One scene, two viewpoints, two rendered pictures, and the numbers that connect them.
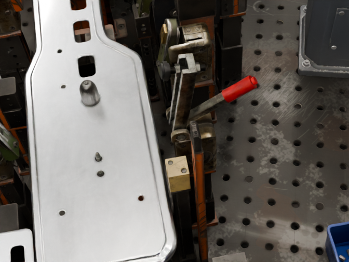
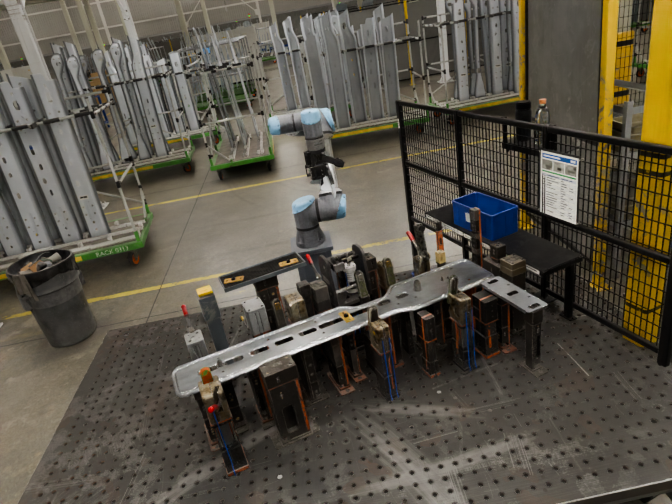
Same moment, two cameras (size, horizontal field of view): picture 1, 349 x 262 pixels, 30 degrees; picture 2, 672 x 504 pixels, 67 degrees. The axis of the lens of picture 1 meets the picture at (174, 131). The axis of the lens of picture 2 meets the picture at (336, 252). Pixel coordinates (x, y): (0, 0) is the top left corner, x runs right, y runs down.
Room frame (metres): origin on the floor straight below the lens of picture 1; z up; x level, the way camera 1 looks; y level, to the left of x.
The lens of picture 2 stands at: (1.47, 1.89, 2.14)
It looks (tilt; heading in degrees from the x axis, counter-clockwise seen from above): 25 degrees down; 255
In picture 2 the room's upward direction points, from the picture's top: 10 degrees counter-clockwise
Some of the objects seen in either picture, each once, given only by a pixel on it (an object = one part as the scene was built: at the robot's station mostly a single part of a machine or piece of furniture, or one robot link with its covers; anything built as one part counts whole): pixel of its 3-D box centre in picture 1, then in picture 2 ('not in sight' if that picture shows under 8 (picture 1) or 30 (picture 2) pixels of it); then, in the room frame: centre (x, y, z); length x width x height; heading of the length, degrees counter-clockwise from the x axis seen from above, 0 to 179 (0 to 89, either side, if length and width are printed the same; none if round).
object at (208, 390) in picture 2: not in sight; (224, 425); (1.60, 0.40, 0.88); 0.15 x 0.11 x 0.36; 95
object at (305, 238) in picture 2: not in sight; (309, 232); (0.99, -0.43, 1.15); 0.15 x 0.15 x 0.10
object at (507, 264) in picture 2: not in sight; (513, 294); (0.28, 0.24, 0.88); 0.08 x 0.08 x 0.36; 5
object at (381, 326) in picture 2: (8, 43); (383, 358); (0.96, 0.34, 0.87); 0.12 x 0.09 x 0.35; 95
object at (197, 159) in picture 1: (200, 207); (442, 269); (0.48, -0.03, 0.95); 0.03 x 0.01 x 0.50; 5
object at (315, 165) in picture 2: not in sight; (317, 163); (0.97, -0.09, 1.58); 0.09 x 0.08 x 0.12; 5
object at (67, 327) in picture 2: not in sight; (56, 299); (2.76, -2.40, 0.36); 0.54 x 0.50 x 0.73; 78
